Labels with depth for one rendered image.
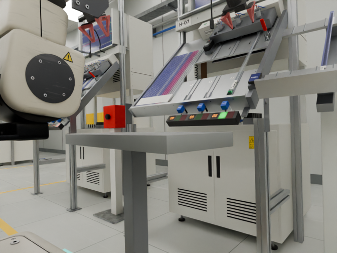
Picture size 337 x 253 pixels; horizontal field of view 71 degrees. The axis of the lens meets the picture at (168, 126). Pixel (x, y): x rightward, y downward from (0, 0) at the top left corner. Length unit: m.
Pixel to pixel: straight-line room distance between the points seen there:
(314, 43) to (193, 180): 2.04
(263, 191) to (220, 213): 0.52
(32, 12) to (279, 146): 1.06
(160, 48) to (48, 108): 3.56
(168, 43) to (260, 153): 3.20
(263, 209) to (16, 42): 0.88
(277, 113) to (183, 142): 2.48
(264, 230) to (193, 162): 0.62
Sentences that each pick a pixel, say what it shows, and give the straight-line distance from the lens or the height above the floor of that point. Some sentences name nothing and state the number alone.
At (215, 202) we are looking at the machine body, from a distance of 1.43.
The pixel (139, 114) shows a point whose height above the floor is 0.69.
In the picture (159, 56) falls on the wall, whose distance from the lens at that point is 4.03.
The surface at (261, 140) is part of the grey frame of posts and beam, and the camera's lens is 0.93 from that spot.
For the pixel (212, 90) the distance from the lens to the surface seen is 1.08.
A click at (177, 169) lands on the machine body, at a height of 0.35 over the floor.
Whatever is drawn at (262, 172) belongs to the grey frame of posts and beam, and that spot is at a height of 0.44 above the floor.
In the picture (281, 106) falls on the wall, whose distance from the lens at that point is 2.94.
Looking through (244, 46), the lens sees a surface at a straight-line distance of 1.33.
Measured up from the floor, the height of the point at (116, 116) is 0.70.
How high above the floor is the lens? 0.62
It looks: level
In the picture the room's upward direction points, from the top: 1 degrees counter-clockwise
